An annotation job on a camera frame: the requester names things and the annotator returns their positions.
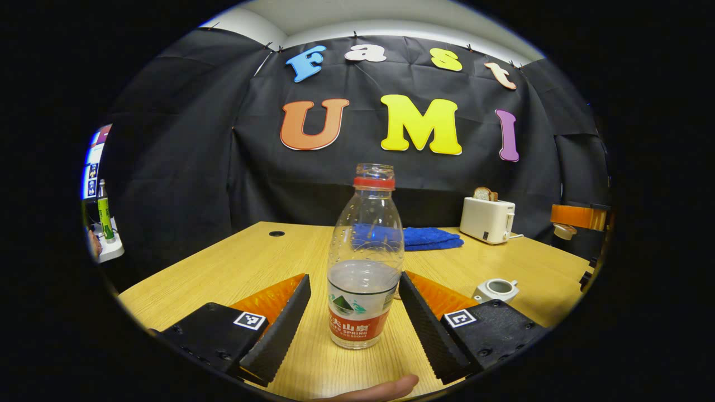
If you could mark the clear plastic water bottle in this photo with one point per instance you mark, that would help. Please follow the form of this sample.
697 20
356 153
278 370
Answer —
363 290

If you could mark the blue folded towel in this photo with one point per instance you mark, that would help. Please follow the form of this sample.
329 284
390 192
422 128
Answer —
430 237

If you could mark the black backdrop cloth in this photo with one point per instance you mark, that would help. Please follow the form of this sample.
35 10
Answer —
195 167

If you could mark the pale toast slice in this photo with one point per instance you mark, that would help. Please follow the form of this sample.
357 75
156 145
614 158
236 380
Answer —
481 194

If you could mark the green drink bottle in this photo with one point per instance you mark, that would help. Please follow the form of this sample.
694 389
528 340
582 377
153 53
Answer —
105 218

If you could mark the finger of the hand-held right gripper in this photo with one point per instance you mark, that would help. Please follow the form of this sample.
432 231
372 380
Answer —
581 216

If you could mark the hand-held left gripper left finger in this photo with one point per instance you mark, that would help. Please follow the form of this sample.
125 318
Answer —
282 332

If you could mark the white side desk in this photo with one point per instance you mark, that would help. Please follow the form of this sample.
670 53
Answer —
111 251

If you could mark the white porcelain teacup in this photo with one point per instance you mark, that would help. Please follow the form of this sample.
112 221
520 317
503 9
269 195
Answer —
497 290

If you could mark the white toaster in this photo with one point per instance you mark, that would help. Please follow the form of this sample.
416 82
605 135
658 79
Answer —
486 220

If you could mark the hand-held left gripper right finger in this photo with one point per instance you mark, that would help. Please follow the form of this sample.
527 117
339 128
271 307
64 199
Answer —
427 332

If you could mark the white teacup lid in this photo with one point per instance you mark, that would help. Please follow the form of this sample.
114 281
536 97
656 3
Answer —
564 231

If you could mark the computer monitor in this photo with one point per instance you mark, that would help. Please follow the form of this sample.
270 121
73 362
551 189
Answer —
95 167

